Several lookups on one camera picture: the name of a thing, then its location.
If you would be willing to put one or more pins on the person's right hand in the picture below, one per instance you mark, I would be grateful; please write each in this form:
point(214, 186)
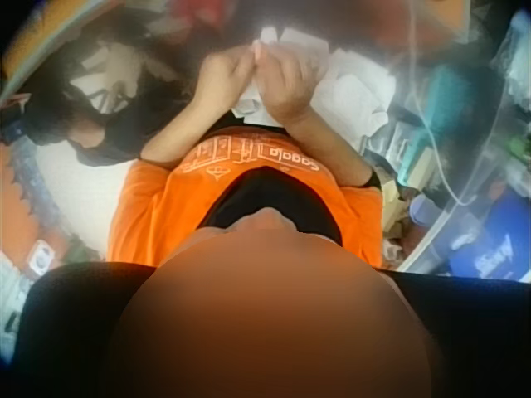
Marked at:
point(288, 87)

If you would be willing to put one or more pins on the person's left hand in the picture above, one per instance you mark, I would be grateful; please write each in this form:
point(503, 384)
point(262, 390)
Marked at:
point(222, 81)

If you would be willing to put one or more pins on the heap of white cloth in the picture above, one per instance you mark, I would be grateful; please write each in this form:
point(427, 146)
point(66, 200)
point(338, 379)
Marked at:
point(357, 93)

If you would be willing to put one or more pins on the white paper pattern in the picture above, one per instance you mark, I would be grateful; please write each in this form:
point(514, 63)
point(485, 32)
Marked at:
point(120, 70)

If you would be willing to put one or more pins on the black cloth heap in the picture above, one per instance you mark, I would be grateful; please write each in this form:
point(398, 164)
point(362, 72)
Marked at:
point(124, 124)

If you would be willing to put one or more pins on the teal object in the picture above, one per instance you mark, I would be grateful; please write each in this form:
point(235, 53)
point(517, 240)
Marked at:
point(448, 99)

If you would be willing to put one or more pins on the crumpled beige paper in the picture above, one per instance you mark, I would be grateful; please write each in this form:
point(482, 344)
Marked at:
point(394, 211)

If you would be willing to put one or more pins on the clear plastic bin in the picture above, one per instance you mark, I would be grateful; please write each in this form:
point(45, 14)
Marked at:
point(504, 137)

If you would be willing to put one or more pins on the blue bag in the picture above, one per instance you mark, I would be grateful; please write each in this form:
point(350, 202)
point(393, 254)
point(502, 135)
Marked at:
point(498, 244)

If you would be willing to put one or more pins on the small white device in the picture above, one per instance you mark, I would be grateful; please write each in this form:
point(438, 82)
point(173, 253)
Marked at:
point(42, 257)

